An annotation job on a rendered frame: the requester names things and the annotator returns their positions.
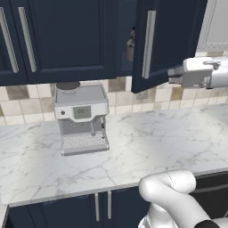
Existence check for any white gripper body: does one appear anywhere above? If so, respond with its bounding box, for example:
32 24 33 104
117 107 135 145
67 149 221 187
182 57 216 89

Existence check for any grey kettle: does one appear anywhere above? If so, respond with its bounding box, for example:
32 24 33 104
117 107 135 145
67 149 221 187
126 27 136 63

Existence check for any navy base cabinet door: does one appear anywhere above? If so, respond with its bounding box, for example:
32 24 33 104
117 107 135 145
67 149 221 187
3 192 102 228
102 186 151 228

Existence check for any grey framed window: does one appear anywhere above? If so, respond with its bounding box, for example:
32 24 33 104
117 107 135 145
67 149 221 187
196 0 228 53

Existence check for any silver coffee machine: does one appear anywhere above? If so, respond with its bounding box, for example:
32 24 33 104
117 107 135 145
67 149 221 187
53 81 110 157

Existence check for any navy wall cabinet door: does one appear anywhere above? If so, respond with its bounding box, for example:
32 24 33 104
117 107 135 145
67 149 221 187
131 0 208 94
10 0 120 85
0 0 29 87

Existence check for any silver cabinet door handle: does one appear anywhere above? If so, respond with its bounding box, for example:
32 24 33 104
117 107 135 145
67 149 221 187
0 6 20 74
141 10 157 80
18 6 37 74

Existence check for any navy wall cabinet body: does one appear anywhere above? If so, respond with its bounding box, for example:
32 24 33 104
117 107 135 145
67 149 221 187
116 0 139 77

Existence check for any silver base cabinet handle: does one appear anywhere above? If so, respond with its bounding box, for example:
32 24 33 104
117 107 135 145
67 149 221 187
94 192 101 223
106 190 113 220

